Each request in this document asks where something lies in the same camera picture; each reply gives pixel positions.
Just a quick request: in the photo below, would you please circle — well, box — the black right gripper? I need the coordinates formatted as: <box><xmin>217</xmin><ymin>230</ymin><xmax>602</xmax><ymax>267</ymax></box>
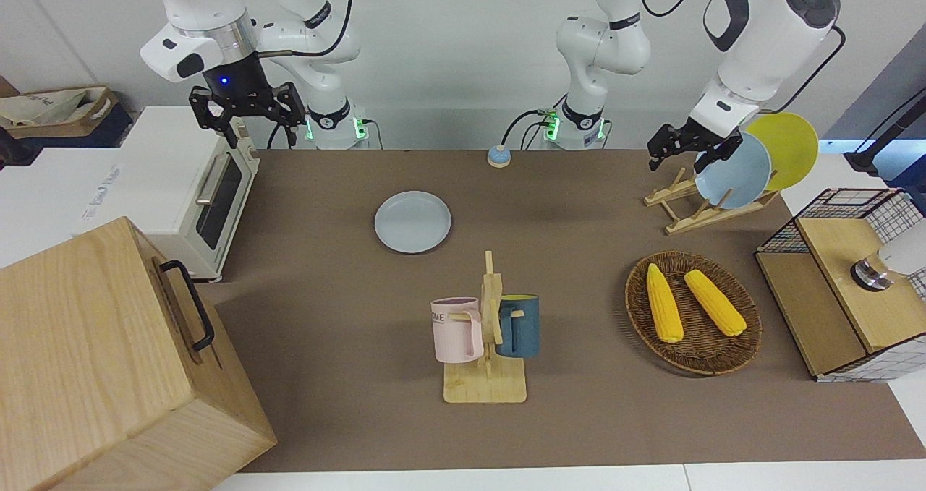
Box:
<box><xmin>190</xmin><ymin>57</ymin><xmax>306</xmax><ymax>150</ymax></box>

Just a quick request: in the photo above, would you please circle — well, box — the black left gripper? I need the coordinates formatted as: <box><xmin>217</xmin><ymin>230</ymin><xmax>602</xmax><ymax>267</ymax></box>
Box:
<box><xmin>647</xmin><ymin>119</ymin><xmax>744</xmax><ymax>175</ymax></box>

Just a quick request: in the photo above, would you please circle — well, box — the gray plate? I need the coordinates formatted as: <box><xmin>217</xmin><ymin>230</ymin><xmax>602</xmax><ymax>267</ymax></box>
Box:
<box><xmin>374</xmin><ymin>191</ymin><xmax>452</xmax><ymax>255</ymax></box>

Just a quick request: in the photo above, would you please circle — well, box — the light blue plate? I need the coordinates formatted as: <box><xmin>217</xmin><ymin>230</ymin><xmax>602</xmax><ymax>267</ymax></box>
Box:
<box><xmin>694</xmin><ymin>131</ymin><xmax>772</xmax><ymax>210</ymax></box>

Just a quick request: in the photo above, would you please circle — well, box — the yellow plate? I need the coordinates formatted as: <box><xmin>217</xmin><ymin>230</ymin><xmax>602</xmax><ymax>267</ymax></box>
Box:
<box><xmin>745</xmin><ymin>112</ymin><xmax>820</xmax><ymax>192</ymax></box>

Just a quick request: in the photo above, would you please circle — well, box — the wooden dish rack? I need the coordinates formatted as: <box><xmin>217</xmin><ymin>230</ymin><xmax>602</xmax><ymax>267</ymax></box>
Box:
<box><xmin>644</xmin><ymin>167</ymin><xmax>781</xmax><ymax>236</ymax></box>

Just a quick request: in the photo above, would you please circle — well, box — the cream toaster oven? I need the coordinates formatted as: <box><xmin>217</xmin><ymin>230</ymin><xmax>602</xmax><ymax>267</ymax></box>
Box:
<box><xmin>76</xmin><ymin>106</ymin><xmax>261</xmax><ymax>283</ymax></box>

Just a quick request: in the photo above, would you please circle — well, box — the dark blue container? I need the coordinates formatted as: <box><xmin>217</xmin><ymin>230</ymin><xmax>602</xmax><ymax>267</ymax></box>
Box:
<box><xmin>0</xmin><ymin>104</ymin><xmax>135</xmax><ymax>166</ymax></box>

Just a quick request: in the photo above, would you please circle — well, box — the yellow corn cob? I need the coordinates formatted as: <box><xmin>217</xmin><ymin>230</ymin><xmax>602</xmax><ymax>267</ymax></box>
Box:
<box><xmin>646</xmin><ymin>263</ymin><xmax>684</xmax><ymax>344</ymax></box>
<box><xmin>684</xmin><ymin>269</ymin><xmax>747</xmax><ymax>338</ymax></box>

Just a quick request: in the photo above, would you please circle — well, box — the cardboard box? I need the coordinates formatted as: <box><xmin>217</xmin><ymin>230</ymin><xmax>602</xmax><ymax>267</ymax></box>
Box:
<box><xmin>0</xmin><ymin>85</ymin><xmax>120</xmax><ymax>141</ymax></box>

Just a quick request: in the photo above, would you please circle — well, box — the wooden rack lid board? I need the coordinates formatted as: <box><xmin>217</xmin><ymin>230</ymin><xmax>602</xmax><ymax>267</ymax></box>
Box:
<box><xmin>796</xmin><ymin>216</ymin><xmax>926</xmax><ymax>354</ymax></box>

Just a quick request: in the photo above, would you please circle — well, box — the brown wicker basket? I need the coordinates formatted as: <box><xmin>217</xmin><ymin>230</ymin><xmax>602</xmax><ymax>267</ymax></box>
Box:
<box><xmin>625</xmin><ymin>251</ymin><xmax>763</xmax><ymax>377</ymax></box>

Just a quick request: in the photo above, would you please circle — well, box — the white plastic bag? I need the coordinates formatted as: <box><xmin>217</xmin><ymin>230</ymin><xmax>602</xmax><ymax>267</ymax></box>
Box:
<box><xmin>0</xmin><ymin>90</ymin><xmax>91</xmax><ymax>127</ymax></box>

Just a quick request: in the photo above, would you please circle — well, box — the brown table mat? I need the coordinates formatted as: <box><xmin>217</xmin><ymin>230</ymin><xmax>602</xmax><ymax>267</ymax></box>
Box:
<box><xmin>195</xmin><ymin>148</ymin><xmax>926</xmax><ymax>474</ymax></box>

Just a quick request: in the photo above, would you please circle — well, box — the dark blue mug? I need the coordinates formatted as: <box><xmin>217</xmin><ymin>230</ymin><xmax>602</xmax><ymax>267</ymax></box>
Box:
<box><xmin>496</xmin><ymin>294</ymin><xmax>540</xmax><ymax>359</ymax></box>

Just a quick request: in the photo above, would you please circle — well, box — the white cylinder with glass base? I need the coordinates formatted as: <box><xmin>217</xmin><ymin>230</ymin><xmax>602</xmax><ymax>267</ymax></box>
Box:
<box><xmin>851</xmin><ymin>236</ymin><xmax>926</xmax><ymax>291</ymax></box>

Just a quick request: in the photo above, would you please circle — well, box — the pink mug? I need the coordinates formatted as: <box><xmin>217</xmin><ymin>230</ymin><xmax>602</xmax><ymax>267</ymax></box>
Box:
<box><xmin>430</xmin><ymin>297</ymin><xmax>484</xmax><ymax>364</ymax></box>

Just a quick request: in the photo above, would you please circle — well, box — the wooden box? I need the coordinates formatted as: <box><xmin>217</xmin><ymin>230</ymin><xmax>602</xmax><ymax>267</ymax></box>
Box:
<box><xmin>0</xmin><ymin>216</ymin><xmax>278</xmax><ymax>491</ymax></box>

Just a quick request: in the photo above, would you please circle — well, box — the small wooden board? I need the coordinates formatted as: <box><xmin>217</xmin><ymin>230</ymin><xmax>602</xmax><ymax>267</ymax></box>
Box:
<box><xmin>443</xmin><ymin>251</ymin><xmax>527</xmax><ymax>404</ymax></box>

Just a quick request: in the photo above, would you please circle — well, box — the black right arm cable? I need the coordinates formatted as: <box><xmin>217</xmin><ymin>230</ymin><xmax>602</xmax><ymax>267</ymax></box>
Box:
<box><xmin>255</xmin><ymin>0</ymin><xmax>355</xmax><ymax>61</ymax></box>

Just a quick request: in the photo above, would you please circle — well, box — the black base cable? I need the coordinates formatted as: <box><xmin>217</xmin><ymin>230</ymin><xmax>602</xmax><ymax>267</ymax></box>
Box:
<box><xmin>501</xmin><ymin>109</ymin><xmax>554</xmax><ymax>150</ymax></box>

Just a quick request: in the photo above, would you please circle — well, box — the black camera stand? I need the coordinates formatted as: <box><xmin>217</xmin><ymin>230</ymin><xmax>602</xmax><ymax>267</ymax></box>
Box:
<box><xmin>843</xmin><ymin>90</ymin><xmax>926</xmax><ymax>175</ymax></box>

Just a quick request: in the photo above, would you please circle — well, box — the black wire grid rack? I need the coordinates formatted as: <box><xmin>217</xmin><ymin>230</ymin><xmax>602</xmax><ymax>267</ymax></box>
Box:
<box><xmin>755</xmin><ymin>187</ymin><xmax>926</xmax><ymax>384</ymax></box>

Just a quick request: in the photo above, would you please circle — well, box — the black box handle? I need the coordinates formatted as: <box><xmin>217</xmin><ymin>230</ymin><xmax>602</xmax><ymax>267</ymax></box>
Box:
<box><xmin>159</xmin><ymin>260</ymin><xmax>216</xmax><ymax>352</ymax></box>

